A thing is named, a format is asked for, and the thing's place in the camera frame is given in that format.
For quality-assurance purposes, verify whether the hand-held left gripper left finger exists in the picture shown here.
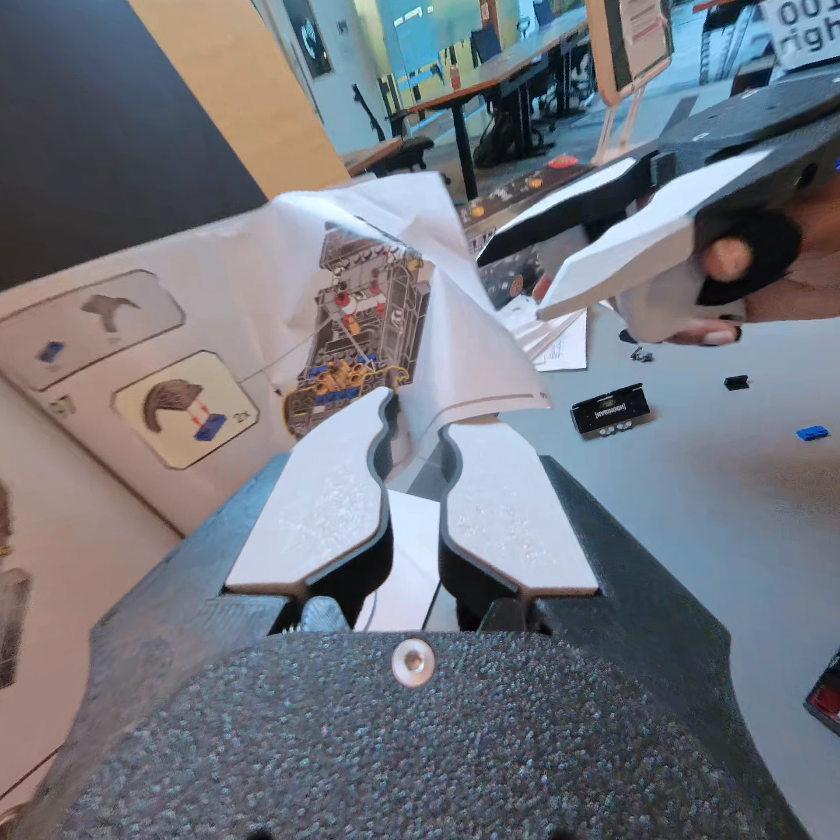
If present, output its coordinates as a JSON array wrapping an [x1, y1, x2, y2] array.
[[224, 386, 400, 627]]

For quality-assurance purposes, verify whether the lego instruction booklet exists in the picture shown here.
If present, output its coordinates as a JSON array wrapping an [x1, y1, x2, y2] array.
[[0, 172, 553, 795]]

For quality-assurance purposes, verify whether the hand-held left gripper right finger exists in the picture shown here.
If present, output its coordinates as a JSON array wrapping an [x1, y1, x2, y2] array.
[[438, 422, 601, 621]]

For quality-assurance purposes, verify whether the black backpack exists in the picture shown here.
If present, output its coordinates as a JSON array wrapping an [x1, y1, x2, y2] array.
[[472, 110, 527, 169]]

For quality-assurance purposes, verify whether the white printed sheet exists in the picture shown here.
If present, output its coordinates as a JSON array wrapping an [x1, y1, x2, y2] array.
[[532, 308, 589, 373]]

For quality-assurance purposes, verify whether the black printed lego panel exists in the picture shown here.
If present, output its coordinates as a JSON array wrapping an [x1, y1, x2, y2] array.
[[570, 382, 652, 441]]

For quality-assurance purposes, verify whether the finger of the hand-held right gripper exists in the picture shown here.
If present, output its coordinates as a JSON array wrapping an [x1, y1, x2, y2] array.
[[537, 150, 775, 322], [478, 154, 658, 268]]

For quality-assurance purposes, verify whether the black lego car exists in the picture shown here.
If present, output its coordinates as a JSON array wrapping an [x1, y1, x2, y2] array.
[[804, 650, 840, 736]]

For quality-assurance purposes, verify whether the long wooden desk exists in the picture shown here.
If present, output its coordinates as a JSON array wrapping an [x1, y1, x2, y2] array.
[[407, 7, 592, 201]]

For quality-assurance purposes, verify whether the white paper bag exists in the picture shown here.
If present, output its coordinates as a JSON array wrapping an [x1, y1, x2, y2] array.
[[495, 295, 585, 358]]

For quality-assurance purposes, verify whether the black lego set box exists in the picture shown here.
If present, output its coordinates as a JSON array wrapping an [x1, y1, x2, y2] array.
[[456, 154, 657, 311]]

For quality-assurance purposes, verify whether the person's right hand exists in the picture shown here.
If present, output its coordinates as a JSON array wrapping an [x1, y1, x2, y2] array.
[[663, 190, 840, 347]]

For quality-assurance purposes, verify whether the black office chair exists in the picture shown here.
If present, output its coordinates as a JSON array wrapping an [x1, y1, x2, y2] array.
[[353, 84, 454, 186]]

